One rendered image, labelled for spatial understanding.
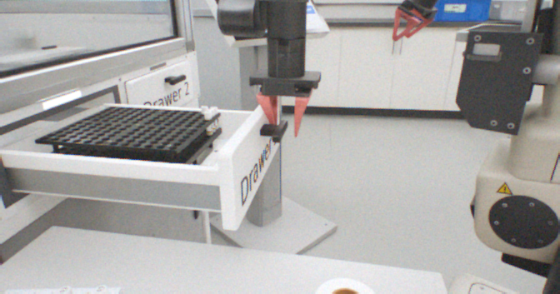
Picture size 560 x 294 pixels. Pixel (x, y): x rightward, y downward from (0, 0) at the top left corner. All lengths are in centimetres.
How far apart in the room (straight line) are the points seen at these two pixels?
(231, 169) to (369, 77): 311
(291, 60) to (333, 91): 298
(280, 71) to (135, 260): 33
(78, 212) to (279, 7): 52
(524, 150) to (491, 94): 11
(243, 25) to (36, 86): 33
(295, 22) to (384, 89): 304
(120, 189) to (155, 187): 5
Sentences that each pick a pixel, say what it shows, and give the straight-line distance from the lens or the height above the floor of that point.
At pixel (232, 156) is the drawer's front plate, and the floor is 92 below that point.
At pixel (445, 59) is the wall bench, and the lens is 359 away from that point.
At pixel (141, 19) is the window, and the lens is 92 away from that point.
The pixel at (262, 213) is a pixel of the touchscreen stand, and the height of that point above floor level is 12.
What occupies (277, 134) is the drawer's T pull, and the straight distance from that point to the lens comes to 50.
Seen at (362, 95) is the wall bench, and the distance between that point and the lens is 351.
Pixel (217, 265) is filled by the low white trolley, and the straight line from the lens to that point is 51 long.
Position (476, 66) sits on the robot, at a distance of 67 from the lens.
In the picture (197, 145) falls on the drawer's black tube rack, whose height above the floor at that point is 87.
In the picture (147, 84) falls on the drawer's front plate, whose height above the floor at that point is 91.
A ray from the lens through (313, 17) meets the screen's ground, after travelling 160.
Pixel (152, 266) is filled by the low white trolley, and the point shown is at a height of 76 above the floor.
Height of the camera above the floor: 109
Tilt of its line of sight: 22 degrees down
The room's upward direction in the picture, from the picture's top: straight up
